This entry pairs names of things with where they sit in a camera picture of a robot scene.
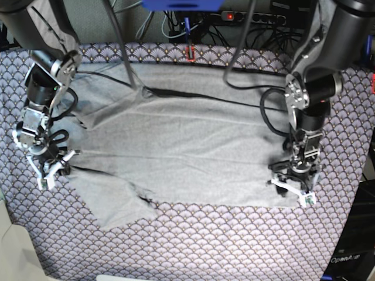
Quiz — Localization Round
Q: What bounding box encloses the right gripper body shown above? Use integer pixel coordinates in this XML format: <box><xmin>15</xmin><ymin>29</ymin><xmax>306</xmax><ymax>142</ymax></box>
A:
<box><xmin>26</xmin><ymin>148</ymin><xmax>80</xmax><ymax>178</ymax></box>

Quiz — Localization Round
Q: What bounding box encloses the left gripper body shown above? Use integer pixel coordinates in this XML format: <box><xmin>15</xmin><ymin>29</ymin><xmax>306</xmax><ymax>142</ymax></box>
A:
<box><xmin>268</xmin><ymin>162</ymin><xmax>321</xmax><ymax>193</ymax></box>

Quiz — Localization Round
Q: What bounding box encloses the grey T-shirt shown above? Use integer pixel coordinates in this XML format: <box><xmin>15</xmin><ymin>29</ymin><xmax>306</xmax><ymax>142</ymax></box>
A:
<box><xmin>52</xmin><ymin>63</ymin><xmax>299</xmax><ymax>231</ymax></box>

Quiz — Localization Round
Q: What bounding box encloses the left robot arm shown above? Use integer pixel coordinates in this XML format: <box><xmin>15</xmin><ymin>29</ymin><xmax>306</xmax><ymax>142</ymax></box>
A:
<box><xmin>268</xmin><ymin>1</ymin><xmax>374</xmax><ymax>204</ymax></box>

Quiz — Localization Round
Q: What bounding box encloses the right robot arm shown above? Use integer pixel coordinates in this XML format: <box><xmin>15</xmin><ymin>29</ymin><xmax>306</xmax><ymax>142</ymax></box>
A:
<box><xmin>1</xmin><ymin>1</ymin><xmax>81</xmax><ymax>180</ymax></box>

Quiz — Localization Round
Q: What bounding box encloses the black OpenArm box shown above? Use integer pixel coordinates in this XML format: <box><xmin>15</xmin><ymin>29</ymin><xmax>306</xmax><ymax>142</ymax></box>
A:
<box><xmin>325</xmin><ymin>180</ymin><xmax>374</xmax><ymax>280</ymax></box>

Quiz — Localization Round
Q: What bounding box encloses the fan-patterned purple tablecloth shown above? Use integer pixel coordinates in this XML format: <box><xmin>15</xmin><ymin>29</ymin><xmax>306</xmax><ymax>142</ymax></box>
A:
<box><xmin>1</xmin><ymin>50</ymin><xmax>374</xmax><ymax>280</ymax></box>

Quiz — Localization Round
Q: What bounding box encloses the red table clamp centre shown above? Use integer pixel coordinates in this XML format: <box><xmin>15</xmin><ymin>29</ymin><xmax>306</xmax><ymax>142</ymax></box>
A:
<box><xmin>186</xmin><ymin>46</ymin><xmax>195</xmax><ymax>62</ymax></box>

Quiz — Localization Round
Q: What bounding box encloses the black power strip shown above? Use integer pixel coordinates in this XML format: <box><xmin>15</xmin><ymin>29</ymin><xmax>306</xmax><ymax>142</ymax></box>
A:
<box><xmin>219</xmin><ymin>11</ymin><xmax>287</xmax><ymax>26</ymax></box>

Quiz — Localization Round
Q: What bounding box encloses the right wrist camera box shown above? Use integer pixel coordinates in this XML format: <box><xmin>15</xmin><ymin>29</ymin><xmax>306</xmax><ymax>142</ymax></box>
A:
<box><xmin>37</xmin><ymin>177</ymin><xmax>56</xmax><ymax>191</ymax></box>

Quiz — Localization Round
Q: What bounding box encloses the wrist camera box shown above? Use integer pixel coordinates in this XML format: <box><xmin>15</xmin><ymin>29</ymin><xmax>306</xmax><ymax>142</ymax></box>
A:
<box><xmin>299</xmin><ymin>192</ymin><xmax>316</xmax><ymax>208</ymax></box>
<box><xmin>37</xmin><ymin>177</ymin><xmax>56</xmax><ymax>191</ymax></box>

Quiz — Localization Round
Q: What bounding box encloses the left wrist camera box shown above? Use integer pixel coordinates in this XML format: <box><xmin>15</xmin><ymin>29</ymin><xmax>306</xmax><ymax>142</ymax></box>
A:
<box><xmin>299</xmin><ymin>192</ymin><xmax>316</xmax><ymax>208</ymax></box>

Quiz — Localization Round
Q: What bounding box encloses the blue post right edge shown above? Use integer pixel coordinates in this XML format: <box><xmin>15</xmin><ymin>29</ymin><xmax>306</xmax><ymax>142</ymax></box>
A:
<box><xmin>363</xmin><ymin>35</ymin><xmax>373</xmax><ymax>65</ymax></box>

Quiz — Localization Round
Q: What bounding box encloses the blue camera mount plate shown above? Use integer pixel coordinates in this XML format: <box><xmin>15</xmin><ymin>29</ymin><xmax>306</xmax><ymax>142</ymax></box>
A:
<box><xmin>142</xmin><ymin>0</ymin><xmax>223</xmax><ymax>11</ymax></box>

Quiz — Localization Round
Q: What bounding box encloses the blue clamp handle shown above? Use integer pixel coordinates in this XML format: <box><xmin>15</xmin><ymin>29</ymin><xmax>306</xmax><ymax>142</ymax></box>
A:
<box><xmin>184</xmin><ymin>17</ymin><xmax>190</xmax><ymax>40</ymax></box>

